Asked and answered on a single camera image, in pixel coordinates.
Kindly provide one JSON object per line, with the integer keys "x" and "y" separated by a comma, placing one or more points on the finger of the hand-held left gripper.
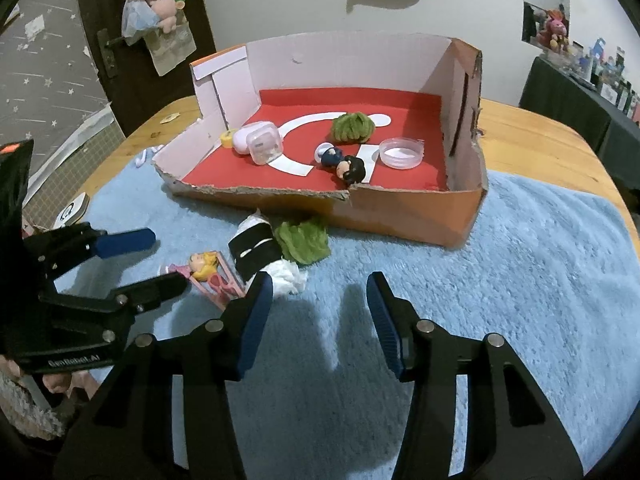
{"x": 125, "y": 242}
{"x": 160, "y": 287}

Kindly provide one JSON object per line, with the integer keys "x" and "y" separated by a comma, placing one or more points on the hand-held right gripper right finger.
{"x": 385, "y": 320}

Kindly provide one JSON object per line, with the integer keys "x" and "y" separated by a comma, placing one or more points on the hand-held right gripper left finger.
{"x": 255, "y": 320}

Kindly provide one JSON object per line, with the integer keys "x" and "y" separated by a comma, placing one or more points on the blonde doll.
{"x": 201, "y": 263}

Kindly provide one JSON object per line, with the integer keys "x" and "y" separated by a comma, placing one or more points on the black and white sock roll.
{"x": 255, "y": 250}

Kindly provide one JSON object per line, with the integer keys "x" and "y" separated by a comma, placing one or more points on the pink oval case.
{"x": 242, "y": 140}

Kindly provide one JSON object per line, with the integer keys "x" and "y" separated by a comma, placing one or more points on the dark-haired figurine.
{"x": 345, "y": 166}

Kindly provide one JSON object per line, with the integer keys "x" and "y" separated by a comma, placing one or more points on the clear square plastic box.
{"x": 266, "y": 146}

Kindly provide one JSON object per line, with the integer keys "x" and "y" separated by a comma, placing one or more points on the green chenille scrunchie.
{"x": 352, "y": 127}

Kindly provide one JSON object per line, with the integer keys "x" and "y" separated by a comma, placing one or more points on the orange cardboard box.
{"x": 400, "y": 110}

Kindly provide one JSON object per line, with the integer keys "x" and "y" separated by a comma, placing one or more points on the person's left forearm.
{"x": 25, "y": 410}

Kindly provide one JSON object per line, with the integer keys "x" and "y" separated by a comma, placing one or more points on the person's left hand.
{"x": 60, "y": 385}

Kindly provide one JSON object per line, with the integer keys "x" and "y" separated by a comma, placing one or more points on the white card with figure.
{"x": 72, "y": 210}

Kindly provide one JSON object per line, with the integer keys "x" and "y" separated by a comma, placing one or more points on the green chenille leaf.
{"x": 302, "y": 240}

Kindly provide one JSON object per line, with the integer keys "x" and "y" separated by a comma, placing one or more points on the blue fluffy towel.
{"x": 500, "y": 285}

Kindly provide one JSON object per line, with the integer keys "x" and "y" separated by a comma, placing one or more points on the small pale sticker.
{"x": 169, "y": 118}

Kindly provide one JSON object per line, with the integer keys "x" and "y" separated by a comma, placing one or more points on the yellow bottle cap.
{"x": 227, "y": 139}

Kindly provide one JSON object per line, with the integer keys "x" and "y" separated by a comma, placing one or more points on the dark brown door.
{"x": 130, "y": 95}

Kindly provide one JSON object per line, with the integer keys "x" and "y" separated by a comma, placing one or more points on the clear round plastic container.
{"x": 400, "y": 154}

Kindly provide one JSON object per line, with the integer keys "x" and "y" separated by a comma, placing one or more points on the clear hanging bag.
{"x": 172, "y": 50}

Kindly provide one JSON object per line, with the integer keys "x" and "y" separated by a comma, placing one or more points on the white picture book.
{"x": 7, "y": 15}

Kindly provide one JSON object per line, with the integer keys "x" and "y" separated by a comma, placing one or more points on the black-draped side table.
{"x": 565, "y": 105}

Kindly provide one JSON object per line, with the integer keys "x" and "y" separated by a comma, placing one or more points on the assorted small display boxes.
{"x": 607, "y": 70}

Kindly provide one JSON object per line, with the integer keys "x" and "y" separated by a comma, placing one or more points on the pink and yellow plush toy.
{"x": 554, "y": 27}

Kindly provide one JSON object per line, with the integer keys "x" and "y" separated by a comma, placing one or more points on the pink toy frame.
{"x": 222, "y": 287}

